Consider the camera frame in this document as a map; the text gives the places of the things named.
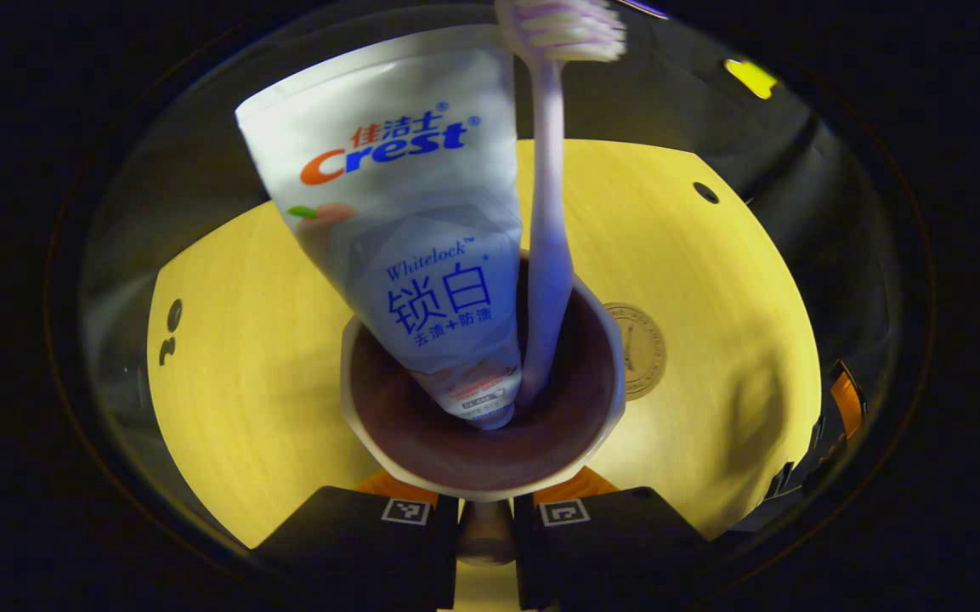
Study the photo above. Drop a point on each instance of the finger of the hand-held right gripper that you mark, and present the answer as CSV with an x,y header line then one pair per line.
x,y
846,406

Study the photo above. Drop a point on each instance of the pale pink toothbrush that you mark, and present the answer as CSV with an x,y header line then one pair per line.
x,y
547,255

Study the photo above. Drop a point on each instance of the wooden desktop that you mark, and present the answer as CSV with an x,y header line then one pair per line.
x,y
243,382

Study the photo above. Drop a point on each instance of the white toothpaste tube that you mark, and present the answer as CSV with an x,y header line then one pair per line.
x,y
405,212

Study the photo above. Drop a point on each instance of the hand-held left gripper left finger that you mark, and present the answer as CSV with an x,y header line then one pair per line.
x,y
354,544

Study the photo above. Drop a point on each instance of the round cork coaster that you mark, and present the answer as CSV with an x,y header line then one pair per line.
x,y
647,348

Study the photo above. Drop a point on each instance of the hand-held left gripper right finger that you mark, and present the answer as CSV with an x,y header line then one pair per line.
x,y
617,544

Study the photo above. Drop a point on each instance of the beige cup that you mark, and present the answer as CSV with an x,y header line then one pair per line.
x,y
456,450

